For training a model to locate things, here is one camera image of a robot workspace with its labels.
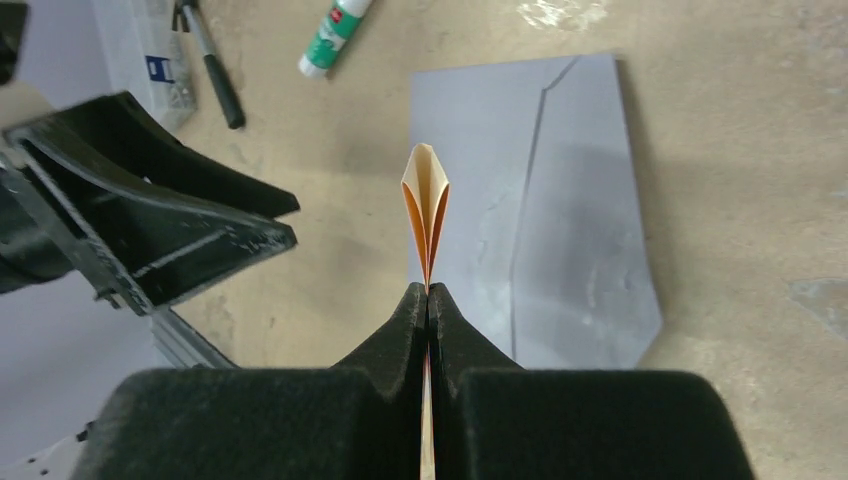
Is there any black hammer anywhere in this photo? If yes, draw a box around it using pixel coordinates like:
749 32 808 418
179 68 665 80
172 0 246 130

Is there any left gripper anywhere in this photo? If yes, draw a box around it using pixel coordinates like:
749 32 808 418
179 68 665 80
1 91 300 316

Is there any aluminium frame rail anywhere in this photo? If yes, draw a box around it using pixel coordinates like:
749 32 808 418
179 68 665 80
151 309 237 369

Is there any orange letter paper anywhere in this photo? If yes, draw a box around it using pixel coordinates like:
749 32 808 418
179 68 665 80
401 143 450 479

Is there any clear plastic organizer box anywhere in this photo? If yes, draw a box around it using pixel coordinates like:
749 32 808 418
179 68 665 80
92 0 197 133

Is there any grey envelope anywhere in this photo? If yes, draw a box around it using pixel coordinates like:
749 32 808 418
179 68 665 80
410 53 662 369

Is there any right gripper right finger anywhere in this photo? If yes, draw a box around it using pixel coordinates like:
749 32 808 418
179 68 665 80
427 283 754 479

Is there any green white glue stick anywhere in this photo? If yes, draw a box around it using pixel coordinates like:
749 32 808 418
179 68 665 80
298 0 373 78

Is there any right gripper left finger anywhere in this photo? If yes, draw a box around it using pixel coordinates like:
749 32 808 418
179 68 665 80
73 283 427 479

